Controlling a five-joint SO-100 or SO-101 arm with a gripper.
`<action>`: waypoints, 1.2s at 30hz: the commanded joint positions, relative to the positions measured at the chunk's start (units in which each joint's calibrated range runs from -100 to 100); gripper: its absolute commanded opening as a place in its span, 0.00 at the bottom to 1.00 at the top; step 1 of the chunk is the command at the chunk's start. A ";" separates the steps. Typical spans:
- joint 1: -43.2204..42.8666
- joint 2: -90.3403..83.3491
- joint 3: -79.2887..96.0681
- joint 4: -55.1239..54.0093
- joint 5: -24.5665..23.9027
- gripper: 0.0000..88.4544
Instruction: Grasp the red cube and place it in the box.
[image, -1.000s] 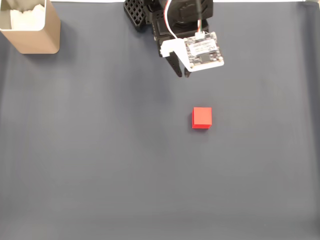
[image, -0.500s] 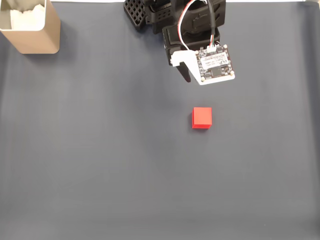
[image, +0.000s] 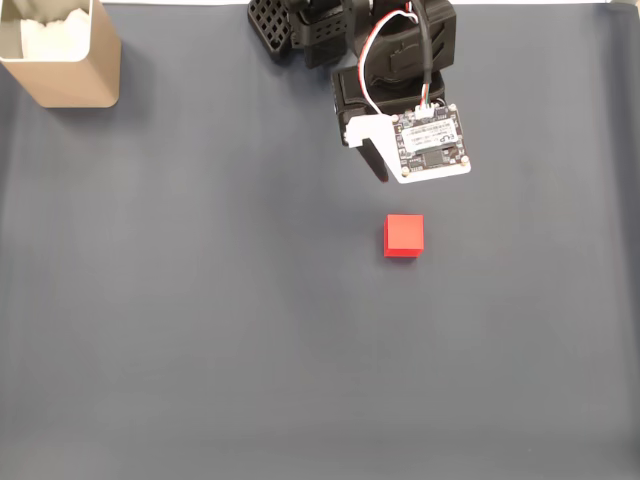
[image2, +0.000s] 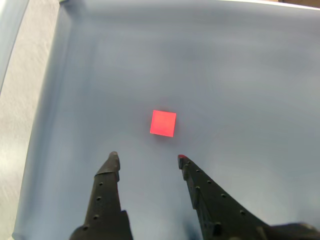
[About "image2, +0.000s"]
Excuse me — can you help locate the red cube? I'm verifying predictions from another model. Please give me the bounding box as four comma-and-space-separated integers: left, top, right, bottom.
149, 109, 177, 138

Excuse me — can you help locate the blue-grey table mat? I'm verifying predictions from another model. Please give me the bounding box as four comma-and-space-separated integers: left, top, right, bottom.
11, 0, 320, 240

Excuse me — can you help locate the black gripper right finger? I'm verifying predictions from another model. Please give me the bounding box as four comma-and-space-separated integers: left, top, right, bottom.
177, 154, 320, 240

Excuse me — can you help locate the gripper black left finger taped tip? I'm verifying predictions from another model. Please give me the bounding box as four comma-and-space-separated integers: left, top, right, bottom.
69, 150, 134, 240

